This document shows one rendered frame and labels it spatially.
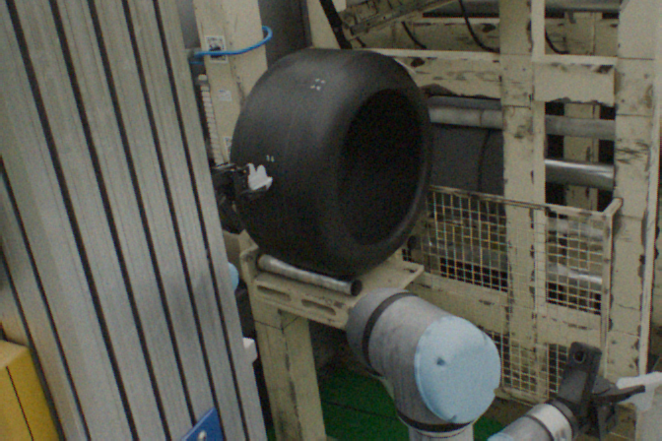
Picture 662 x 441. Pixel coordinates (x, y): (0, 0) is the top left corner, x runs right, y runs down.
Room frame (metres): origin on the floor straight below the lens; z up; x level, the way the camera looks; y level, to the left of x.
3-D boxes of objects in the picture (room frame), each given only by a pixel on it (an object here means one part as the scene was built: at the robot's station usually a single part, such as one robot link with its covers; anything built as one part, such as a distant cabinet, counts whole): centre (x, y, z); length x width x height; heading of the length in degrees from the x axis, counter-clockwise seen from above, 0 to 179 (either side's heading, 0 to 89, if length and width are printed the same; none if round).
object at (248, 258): (1.99, 0.14, 0.90); 0.40 x 0.03 x 0.10; 140
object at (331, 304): (1.77, 0.10, 0.83); 0.36 x 0.09 x 0.06; 50
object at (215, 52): (2.02, 0.22, 1.51); 0.19 x 0.19 x 0.06; 50
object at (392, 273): (1.87, 0.01, 0.80); 0.37 x 0.36 x 0.02; 140
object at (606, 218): (1.98, -0.38, 0.65); 0.90 x 0.02 x 0.70; 50
